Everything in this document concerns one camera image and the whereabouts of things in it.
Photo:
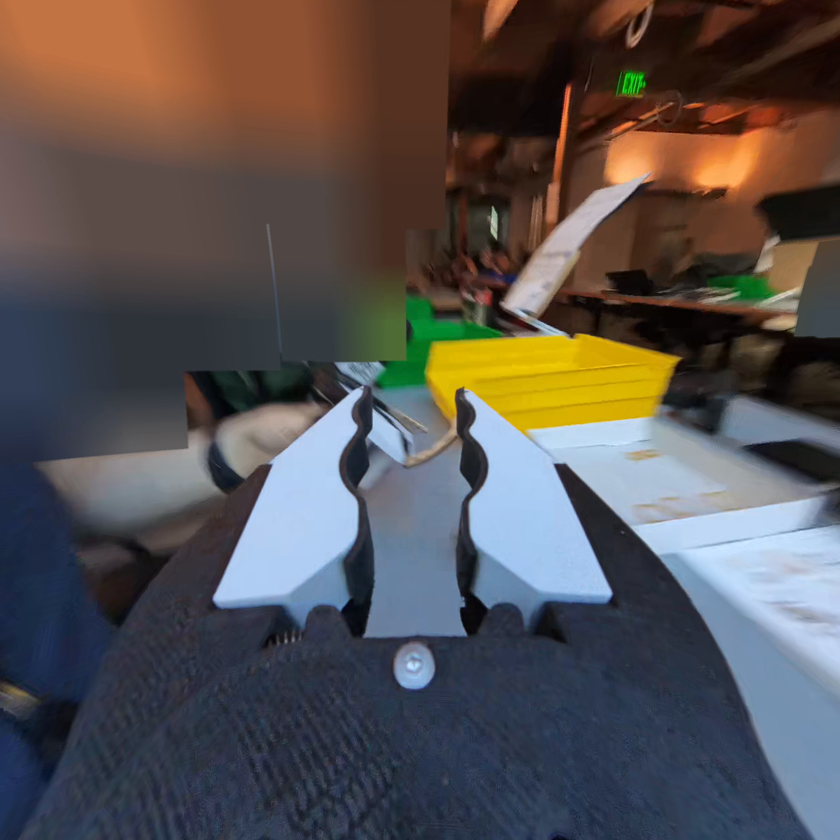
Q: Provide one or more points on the green exit sign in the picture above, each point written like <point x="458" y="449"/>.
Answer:
<point x="631" y="84"/>

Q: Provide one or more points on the green plastic bin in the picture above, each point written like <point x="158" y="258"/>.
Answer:
<point x="446" y="328"/>

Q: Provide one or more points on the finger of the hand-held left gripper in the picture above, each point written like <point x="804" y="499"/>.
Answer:
<point x="390" y="439"/>

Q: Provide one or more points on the stack of yellow plastic bins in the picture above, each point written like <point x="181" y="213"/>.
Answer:
<point x="551" y="374"/>

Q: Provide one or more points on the small green crate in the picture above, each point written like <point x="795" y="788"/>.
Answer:
<point x="738" y="285"/>

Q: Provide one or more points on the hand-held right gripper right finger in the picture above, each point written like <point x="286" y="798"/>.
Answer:
<point x="525" y="525"/>

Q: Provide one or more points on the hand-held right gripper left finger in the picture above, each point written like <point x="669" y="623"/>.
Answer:
<point x="295" y="525"/>

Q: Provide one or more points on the white printed board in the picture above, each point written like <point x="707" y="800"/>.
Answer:
<point x="571" y="243"/>

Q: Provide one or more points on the black monitor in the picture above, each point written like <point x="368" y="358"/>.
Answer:
<point x="800" y="213"/>

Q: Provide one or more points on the long wooden background table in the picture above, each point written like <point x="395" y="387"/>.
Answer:
<point x="656" y="303"/>

